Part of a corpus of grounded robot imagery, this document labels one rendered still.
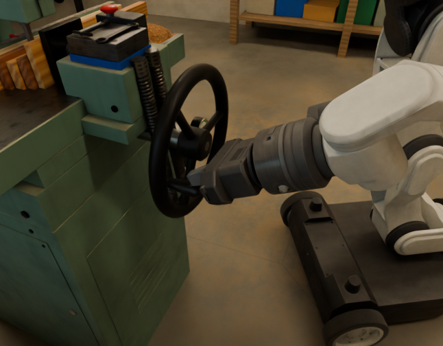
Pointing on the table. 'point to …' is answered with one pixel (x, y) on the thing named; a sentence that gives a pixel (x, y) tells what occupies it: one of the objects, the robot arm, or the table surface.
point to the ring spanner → (116, 33)
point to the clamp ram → (58, 42)
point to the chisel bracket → (22, 9)
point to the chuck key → (92, 29)
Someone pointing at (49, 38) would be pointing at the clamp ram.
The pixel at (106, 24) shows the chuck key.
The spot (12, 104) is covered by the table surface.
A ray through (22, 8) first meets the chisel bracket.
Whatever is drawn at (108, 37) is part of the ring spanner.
